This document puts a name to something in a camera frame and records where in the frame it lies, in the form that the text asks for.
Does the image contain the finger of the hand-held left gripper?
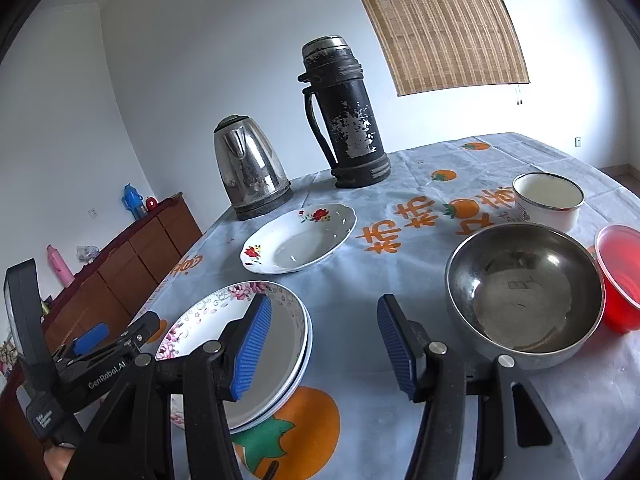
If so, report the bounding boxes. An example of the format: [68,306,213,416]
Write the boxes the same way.
[107,311,162,357]
[52,322,111,362]

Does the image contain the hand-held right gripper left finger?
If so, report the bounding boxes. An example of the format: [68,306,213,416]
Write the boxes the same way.
[65,292,274,480]

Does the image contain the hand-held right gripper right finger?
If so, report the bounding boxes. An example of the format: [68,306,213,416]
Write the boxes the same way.
[376,294,586,480]

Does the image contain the pink floral rimmed plate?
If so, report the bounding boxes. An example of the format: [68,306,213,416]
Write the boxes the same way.
[155,281,312,431]

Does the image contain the white plate with red flowers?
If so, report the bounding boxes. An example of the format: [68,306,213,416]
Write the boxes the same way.
[240,203,358,275]

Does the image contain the stainless steel bowl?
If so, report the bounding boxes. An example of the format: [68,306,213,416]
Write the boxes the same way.
[445,223,606,372]

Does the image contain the white enamel bowl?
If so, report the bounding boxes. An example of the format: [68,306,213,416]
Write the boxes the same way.
[512,172,585,233]

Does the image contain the red plastic bowl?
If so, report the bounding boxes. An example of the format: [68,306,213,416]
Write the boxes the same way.
[594,224,640,334]

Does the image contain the brown wooden cabinet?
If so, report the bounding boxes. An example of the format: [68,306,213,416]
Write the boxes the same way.
[0,192,203,466]

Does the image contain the pink thermos bottle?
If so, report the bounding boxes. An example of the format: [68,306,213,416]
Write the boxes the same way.
[46,244,75,287]

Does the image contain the light blue persimmon print tablecloth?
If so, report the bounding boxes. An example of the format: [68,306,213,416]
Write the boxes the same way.
[127,132,640,480]

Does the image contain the blue water bottle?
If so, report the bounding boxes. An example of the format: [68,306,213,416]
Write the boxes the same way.
[121,184,149,221]

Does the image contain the stainless steel electric kettle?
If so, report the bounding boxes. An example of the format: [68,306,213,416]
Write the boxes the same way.
[213,115,294,221]

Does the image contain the worn black thermos flask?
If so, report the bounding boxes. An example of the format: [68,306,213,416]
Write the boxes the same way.
[298,36,392,189]

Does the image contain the bamboo window blind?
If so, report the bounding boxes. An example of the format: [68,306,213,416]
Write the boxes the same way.
[341,0,531,97]

